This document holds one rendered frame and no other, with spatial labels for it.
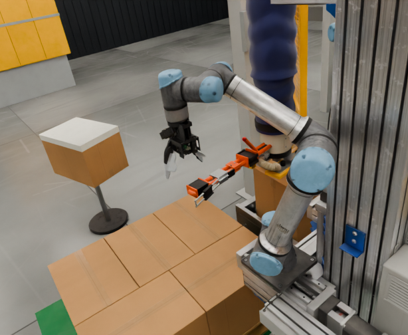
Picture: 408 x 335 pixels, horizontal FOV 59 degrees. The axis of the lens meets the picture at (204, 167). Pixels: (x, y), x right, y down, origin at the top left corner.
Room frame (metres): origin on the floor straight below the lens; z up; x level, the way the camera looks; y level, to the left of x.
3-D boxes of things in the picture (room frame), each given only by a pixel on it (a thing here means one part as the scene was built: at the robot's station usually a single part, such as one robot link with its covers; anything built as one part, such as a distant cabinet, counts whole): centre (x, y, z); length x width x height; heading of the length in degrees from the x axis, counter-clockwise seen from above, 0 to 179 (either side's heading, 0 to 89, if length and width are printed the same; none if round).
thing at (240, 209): (1.78, -0.37, 0.58); 0.70 x 0.03 x 0.06; 31
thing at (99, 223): (2.94, 1.03, 0.31); 0.40 x 0.40 x 0.62
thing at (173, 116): (1.08, 0.06, 1.74); 0.08 x 0.08 x 0.05
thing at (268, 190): (1.95, -0.67, 0.75); 0.60 x 0.40 x 0.40; 117
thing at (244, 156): (1.65, -0.23, 1.22); 0.10 x 0.08 x 0.06; 39
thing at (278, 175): (1.73, -0.49, 1.11); 0.34 x 0.10 x 0.05; 129
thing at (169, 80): (1.08, 0.06, 1.82); 0.09 x 0.08 x 0.11; 63
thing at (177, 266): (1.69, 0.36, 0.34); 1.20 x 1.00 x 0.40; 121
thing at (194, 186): (1.43, 0.04, 1.22); 0.08 x 0.07 x 0.05; 129
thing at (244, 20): (2.94, -0.55, 1.62); 0.20 x 0.05 x 0.30; 121
